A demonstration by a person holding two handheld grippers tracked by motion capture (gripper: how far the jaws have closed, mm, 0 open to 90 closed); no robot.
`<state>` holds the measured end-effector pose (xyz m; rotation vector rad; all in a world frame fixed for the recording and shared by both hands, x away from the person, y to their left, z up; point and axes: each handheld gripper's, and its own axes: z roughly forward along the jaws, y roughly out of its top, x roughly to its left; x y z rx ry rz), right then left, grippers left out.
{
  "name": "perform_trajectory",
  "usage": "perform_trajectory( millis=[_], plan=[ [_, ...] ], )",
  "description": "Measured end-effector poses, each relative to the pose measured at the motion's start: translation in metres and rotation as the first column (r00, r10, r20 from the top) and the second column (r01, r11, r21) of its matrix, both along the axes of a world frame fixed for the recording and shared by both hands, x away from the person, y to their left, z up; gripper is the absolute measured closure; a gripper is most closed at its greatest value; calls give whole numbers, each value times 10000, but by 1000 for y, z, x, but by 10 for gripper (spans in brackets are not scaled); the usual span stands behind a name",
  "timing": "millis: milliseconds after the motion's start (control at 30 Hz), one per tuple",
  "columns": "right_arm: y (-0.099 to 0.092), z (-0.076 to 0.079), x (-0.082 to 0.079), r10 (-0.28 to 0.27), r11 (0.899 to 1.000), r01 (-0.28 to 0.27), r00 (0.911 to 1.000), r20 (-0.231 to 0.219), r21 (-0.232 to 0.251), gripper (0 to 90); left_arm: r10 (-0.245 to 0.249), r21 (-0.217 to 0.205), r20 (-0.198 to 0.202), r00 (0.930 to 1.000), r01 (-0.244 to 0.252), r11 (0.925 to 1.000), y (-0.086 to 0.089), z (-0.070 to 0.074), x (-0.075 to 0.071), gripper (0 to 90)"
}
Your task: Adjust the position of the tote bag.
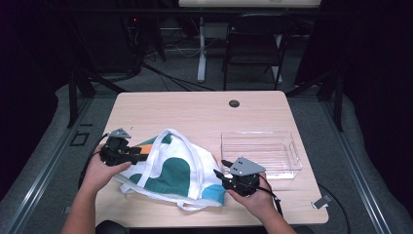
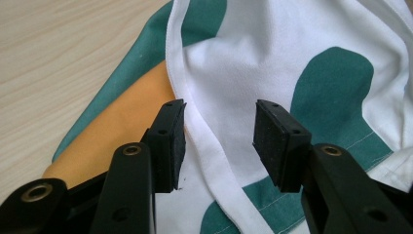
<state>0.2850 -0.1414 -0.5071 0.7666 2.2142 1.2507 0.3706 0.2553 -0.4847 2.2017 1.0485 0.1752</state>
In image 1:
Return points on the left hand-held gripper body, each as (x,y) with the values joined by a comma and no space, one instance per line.
(113,154)

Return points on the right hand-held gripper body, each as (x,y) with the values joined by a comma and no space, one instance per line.
(242,183)

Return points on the clear plastic tray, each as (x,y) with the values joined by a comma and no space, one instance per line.
(259,152)

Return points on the white tote bag green patches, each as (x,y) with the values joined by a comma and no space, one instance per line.
(172,172)

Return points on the person's right hand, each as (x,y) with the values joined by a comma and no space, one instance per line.
(259,203)

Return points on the person's left hand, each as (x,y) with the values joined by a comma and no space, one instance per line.
(97,175)

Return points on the grey table grommet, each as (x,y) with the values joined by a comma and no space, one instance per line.
(234,103)

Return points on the black metal stand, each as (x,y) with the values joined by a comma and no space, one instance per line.
(73,97)
(338,104)

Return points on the black stool seat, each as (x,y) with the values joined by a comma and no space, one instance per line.
(110,227)

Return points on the grey tape piece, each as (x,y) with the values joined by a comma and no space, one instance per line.
(321,202)

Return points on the white desk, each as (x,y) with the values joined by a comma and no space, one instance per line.
(202,58)

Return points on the black folding chair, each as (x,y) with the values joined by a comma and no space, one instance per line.
(253,39)

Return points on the aluminium floor rail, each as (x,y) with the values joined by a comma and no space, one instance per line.
(39,182)
(357,175)

